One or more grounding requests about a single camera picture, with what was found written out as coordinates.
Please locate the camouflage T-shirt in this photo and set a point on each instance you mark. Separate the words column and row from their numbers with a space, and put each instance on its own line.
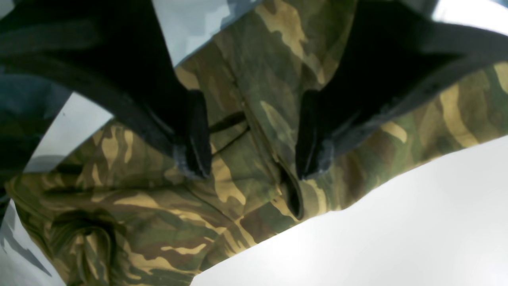
column 108, row 209

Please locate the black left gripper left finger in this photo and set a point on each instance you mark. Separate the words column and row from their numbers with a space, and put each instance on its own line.
column 114, row 53

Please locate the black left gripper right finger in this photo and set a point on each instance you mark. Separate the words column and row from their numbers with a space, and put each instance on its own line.
column 399, row 55

